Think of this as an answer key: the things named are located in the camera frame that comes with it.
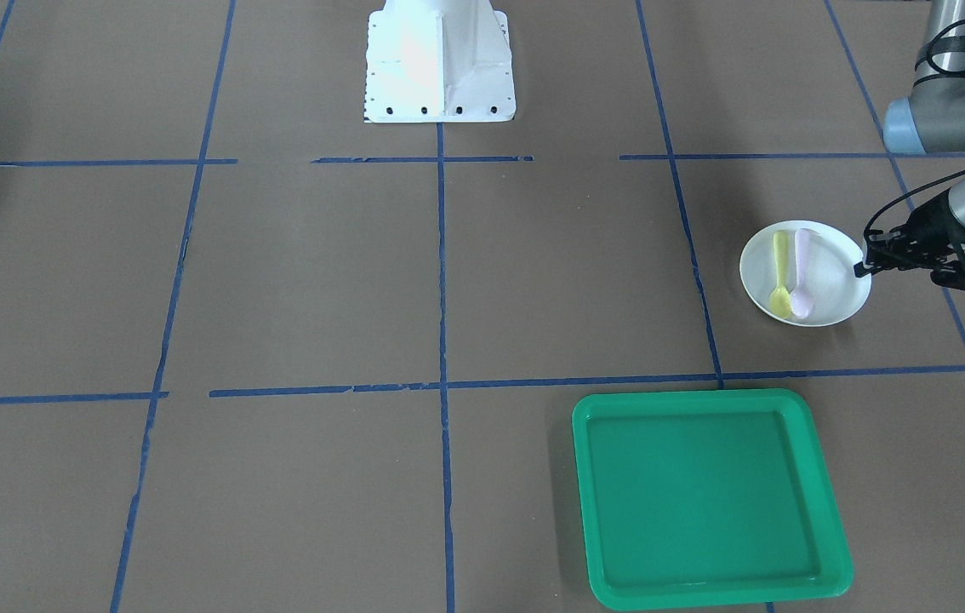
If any white round plate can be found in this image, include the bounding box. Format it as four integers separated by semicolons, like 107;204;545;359
739;220;871;329

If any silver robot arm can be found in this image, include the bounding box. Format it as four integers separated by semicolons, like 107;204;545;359
854;1;965;291

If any brown paper table cover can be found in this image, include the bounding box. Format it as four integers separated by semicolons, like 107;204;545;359
0;1;965;612

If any white camera pillar stand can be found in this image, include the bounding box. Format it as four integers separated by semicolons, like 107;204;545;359
363;1;517;123

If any yellow plastic spoon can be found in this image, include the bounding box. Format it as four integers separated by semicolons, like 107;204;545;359
769;232;792;319

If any green plastic tray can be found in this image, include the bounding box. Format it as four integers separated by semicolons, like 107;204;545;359
571;388;854;610

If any pink plastic spoon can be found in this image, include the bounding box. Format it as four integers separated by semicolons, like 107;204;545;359
790;228;814;319

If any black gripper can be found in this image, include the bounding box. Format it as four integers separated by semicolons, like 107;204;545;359
854;192;965;278

